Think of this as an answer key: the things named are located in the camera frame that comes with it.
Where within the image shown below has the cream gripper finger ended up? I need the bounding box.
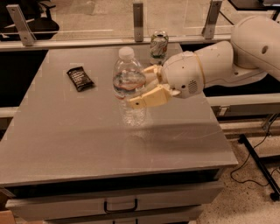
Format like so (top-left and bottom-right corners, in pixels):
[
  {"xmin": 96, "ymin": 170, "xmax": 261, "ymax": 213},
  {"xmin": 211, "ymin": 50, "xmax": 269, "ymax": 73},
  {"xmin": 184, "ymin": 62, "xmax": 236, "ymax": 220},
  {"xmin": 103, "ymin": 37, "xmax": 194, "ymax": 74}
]
[
  {"xmin": 127, "ymin": 84, "xmax": 180, "ymax": 109},
  {"xmin": 143, "ymin": 65, "xmax": 163, "ymax": 84}
]

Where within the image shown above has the white rounded gripper body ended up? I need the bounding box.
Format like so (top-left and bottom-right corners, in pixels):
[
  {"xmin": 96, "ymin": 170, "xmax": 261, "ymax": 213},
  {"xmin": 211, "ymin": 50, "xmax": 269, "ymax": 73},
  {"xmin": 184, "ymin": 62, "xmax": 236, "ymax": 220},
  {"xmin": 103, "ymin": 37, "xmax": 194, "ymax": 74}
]
[{"xmin": 162, "ymin": 51, "xmax": 205, "ymax": 99}]

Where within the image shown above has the clear plastic water bottle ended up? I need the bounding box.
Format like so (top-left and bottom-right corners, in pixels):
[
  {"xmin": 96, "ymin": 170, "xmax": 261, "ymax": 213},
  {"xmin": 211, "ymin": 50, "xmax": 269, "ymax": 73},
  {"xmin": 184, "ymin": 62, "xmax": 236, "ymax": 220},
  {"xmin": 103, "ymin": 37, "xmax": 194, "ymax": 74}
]
[{"xmin": 112, "ymin": 46, "xmax": 146, "ymax": 126}]

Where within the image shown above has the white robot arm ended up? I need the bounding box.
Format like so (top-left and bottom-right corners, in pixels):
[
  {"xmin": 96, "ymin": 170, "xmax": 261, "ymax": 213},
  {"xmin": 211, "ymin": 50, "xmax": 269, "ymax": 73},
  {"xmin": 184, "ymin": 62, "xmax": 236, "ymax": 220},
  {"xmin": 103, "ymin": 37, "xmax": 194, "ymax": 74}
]
[{"xmin": 127, "ymin": 16, "xmax": 280, "ymax": 109}]

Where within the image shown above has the black rxbar chocolate wrapper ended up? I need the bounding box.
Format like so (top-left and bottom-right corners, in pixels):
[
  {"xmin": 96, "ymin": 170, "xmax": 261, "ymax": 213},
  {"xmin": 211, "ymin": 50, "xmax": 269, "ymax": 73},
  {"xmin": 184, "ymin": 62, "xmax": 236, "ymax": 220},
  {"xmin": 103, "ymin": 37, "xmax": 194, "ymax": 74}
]
[{"xmin": 66, "ymin": 66, "xmax": 95, "ymax": 92}]

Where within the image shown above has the white green soda can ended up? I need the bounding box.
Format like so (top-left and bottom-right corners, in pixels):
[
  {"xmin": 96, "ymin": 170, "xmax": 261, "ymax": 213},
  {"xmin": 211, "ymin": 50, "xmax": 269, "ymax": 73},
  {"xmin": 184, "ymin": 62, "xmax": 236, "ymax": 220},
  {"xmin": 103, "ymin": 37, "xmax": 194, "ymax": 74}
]
[{"xmin": 150, "ymin": 31, "xmax": 169, "ymax": 65}]

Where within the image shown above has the lower grey cabinet drawer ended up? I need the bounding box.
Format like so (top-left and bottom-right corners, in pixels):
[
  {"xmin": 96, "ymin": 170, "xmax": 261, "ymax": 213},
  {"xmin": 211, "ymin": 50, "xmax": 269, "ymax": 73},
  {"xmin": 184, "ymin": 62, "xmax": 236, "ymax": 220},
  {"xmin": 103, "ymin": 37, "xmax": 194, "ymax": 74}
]
[{"xmin": 45, "ymin": 206, "xmax": 202, "ymax": 224}]

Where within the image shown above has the grey cabinet drawer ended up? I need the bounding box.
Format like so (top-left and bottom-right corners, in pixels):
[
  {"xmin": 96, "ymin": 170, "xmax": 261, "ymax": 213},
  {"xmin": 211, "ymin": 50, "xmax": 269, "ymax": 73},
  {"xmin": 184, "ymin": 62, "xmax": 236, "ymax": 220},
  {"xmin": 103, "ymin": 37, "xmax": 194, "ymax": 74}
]
[
  {"xmin": 6, "ymin": 181, "xmax": 223, "ymax": 221},
  {"xmin": 45, "ymin": 206, "xmax": 202, "ymax": 224}
]

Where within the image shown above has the black office chair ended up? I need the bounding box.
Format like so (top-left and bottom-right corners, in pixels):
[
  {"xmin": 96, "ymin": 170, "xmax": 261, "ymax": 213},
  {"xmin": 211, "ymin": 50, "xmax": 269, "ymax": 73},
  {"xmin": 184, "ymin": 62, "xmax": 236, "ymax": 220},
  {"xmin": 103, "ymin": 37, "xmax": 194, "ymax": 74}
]
[{"xmin": 0, "ymin": 0, "xmax": 60, "ymax": 41}]

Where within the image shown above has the black floor stand leg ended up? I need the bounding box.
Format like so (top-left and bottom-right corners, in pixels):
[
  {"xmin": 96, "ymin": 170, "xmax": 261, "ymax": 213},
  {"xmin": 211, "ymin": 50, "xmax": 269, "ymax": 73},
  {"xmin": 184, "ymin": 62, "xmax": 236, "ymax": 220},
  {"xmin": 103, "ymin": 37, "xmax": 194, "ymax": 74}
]
[{"xmin": 238, "ymin": 134, "xmax": 280, "ymax": 201}]

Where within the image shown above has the right metal bracket post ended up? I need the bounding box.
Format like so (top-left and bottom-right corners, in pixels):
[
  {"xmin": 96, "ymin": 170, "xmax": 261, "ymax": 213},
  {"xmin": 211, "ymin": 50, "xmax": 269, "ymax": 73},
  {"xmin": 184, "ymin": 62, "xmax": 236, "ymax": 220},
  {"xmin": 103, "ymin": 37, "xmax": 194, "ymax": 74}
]
[{"xmin": 202, "ymin": 0, "xmax": 222, "ymax": 39}]

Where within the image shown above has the metal bracket post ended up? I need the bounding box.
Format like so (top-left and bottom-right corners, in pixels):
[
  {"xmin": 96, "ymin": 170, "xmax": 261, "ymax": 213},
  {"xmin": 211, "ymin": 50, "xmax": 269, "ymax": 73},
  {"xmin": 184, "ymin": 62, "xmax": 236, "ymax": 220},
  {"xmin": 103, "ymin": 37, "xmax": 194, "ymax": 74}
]
[
  {"xmin": 202, "ymin": 0, "xmax": 222, "ymax": 39},
  {"xmin": 6, "ymin": 4, "xmax": 36, "ymax": 46},
  {"xmin": 133, "ymin": 2, "xmax": 144, "ymax": 42}
]

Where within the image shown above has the middle metal bracket post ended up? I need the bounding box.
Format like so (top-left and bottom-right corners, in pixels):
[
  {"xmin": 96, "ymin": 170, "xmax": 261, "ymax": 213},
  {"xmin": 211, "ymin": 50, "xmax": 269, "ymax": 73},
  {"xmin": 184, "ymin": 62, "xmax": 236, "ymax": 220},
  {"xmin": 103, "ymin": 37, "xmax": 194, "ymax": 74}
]
[{"xmin": 133, "ymin": 2, "xmax": 144, "ymax": 42}]

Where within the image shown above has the grey horizontal rail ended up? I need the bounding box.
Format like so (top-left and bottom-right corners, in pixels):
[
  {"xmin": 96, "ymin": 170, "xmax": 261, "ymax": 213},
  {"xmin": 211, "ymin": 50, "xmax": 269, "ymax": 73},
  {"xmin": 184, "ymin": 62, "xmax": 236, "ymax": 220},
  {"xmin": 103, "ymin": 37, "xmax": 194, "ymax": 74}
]
[{"xmin": 0, "ymin": 34, "xmax": 231, "ymax": 52}]

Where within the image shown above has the black drawer handle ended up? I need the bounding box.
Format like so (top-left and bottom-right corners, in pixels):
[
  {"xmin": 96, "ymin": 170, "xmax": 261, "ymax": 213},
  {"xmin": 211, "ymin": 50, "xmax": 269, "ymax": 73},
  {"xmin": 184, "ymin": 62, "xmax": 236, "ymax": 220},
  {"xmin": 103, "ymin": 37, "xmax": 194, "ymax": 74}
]
[{"xmin": 103, "ymin": 199, "xmax": 138, "ymax": 214}]

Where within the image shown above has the left metal bracket post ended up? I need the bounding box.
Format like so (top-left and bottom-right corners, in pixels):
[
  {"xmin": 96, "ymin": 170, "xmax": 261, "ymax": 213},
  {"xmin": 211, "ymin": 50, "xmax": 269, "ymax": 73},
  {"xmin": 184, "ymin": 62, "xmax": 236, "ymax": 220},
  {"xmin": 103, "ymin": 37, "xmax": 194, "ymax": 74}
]
[{"xmin": 6, "ymin": 4, "xmax": 36, "ymax": 46}]

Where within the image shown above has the black floor cable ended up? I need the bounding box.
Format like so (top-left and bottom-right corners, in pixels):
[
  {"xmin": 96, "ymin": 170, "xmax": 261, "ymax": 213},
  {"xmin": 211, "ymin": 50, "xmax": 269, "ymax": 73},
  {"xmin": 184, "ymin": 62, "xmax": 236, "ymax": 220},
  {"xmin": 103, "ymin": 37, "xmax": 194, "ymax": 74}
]
[{"xmin": 229, "ymin": 112, "xmax": 280, "ymax": 187}]

